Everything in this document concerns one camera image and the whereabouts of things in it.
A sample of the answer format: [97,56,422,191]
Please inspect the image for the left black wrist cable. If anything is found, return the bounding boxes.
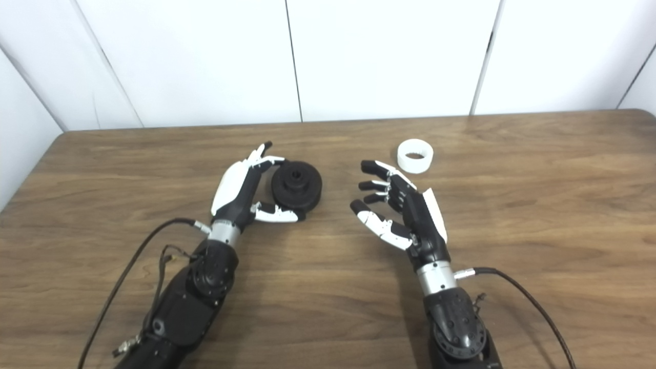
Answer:
[77,218,212,369]

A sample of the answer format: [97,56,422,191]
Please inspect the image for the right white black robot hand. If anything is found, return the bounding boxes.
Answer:
[350,160,450,270]

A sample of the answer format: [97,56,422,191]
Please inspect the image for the round black stepped part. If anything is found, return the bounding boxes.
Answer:
[271,161,323,218]

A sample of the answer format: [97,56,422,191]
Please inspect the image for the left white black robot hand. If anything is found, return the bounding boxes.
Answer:
[211,141,299,229]

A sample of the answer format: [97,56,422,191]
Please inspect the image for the left thin arm wires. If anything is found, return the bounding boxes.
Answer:
[149,245,198,329]

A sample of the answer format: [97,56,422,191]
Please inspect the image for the white toothed ring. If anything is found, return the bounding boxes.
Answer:
[397,138,434,174]

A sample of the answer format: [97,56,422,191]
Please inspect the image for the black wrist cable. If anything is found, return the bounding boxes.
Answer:
[455,266,577,369]
[77,218,212,369]

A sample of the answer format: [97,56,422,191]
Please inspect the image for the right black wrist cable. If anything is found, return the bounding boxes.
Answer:
[455,266,577,369]

